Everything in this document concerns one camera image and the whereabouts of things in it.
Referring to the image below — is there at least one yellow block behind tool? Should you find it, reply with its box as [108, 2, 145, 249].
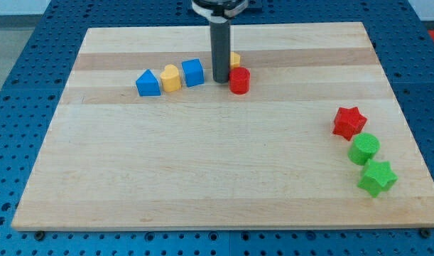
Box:
[230, 52, 241, 70]

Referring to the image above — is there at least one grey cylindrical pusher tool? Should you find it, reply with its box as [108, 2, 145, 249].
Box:
[209, 16, 231, 83]

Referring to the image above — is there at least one robot arm flange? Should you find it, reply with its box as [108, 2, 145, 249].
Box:
[191, 0, 249, 19]

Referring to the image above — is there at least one blue triangle block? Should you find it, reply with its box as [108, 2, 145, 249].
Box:
[136, 69, 161, 97]

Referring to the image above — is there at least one wooden board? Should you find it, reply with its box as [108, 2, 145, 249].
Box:
[11, 22, 434, 231]

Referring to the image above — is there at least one green star block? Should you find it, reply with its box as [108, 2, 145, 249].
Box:
[357, 159, 398, 198]

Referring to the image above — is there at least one red star block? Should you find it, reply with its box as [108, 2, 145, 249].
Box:
[332, 107, 367, 141]

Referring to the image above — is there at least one red cylinder block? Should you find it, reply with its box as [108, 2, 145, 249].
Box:
[229, 67, 251, 95]

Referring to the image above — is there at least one green cylinder block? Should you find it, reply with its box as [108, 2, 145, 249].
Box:
[347, 133, 381, 166]

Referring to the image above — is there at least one yellow heart block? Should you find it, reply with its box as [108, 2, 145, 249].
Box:
[160, 64, 182, 92]

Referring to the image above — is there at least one blue cube block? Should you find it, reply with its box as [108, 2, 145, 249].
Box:
[181, 58, 205, 87]

